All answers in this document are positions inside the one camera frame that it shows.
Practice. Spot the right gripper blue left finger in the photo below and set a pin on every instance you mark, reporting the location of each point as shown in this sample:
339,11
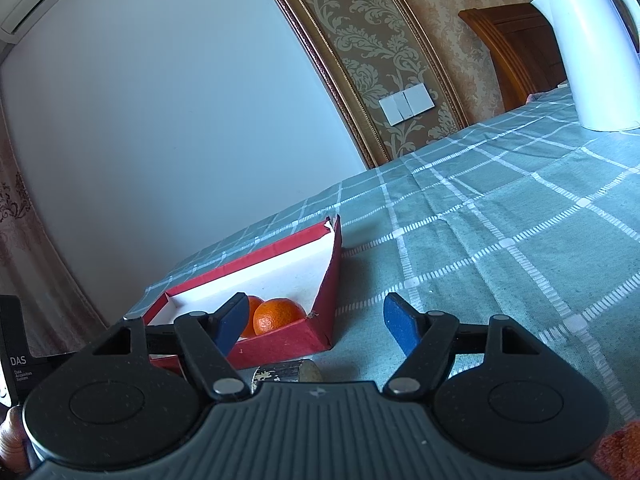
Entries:
204,342

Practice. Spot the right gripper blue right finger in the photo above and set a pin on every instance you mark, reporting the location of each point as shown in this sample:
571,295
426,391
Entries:
427,339

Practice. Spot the orange mandarin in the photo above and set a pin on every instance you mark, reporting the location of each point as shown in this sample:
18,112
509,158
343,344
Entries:
276,313
253,303

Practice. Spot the dark cylinder piece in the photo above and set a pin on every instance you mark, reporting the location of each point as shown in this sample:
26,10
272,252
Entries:
303,370

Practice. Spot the left hand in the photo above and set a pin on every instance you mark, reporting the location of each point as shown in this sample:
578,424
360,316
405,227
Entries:
13,455

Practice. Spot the patterned brown curtain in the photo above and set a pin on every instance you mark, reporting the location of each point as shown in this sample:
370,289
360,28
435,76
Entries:
58,316

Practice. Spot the green plaid tablecloth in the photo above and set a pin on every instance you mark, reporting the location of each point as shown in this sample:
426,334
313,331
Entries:
527,214

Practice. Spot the pink floral towel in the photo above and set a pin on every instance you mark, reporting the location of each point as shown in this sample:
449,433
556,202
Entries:
618,455

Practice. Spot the wooden bed headboard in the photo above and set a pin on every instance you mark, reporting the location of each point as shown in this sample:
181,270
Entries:
523,48

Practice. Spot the ornate wallpaper panel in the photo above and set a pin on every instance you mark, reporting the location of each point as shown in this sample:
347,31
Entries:
365,51

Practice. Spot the white electric kettle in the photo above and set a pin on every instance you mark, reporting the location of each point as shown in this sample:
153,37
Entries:
599,58

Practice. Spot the white wall switch panel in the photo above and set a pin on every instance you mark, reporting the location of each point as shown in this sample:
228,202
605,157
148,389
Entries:
406,104

